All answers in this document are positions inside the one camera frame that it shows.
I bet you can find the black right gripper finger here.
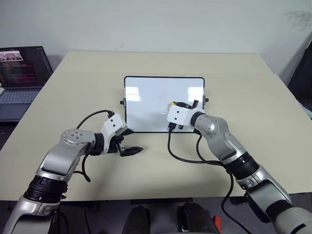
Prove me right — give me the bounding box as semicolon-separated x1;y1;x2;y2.
176;99;198;110

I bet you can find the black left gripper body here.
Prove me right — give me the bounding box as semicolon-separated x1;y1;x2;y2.
108;132;126;157

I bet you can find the blue-grey open laptop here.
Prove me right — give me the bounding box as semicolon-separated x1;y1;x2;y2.
0;46;54;122

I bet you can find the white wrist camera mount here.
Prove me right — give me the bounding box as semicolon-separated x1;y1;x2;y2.
99;113;128;155
167;105;196;129

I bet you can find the black chair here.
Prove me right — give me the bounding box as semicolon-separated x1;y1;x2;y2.
287;36;312;118

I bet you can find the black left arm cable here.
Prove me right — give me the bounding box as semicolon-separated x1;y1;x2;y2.
73;110;115;183

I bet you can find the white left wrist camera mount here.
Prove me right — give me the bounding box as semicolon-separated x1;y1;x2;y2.
99;113;128;155

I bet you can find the dark rounded shape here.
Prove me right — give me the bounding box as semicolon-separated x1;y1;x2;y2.
177;202;215;234
121;205;152;234

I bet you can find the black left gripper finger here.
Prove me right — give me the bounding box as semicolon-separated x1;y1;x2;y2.
120;146;144;157
120;127;136;137

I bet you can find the black-framed tabletop whiteboard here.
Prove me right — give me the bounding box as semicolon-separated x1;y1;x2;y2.
119;76;210;134

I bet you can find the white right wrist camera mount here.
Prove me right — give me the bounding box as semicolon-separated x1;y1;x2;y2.
167;105;196;129

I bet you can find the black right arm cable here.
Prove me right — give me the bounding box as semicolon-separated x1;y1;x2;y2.
167;122;247;229

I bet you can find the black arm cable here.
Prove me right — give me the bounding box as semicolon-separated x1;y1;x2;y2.
73;110;115;183
167;122;247;229

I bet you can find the small red object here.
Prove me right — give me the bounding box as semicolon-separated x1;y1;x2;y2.
213;214;224;233

